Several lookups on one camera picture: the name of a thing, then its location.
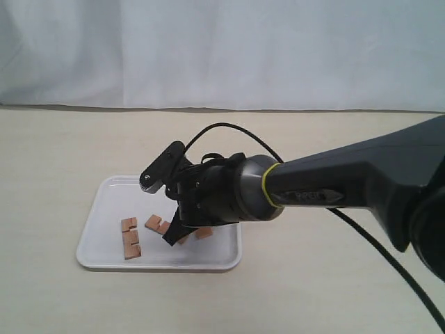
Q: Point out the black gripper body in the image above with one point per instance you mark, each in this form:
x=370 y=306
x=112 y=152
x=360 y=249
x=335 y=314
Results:
x=208 y=194

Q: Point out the white backdrop curtain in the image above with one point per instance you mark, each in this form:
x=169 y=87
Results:
x=242 y=55

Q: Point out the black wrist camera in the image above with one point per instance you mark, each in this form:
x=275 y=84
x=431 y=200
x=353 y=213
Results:
x=161 y=170

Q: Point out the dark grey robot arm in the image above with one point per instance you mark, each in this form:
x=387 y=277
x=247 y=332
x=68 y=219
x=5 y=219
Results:
x=398 y=177

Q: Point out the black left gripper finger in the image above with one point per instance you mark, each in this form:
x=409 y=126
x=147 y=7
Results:
x=177 y=232

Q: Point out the notched wooden piece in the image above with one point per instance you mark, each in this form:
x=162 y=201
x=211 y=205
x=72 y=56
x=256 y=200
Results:
x=200 y=233
x=130 y=238
x=157 y=224

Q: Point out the white rectangular plastic tray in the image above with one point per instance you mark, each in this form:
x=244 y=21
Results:
x=118 y=197

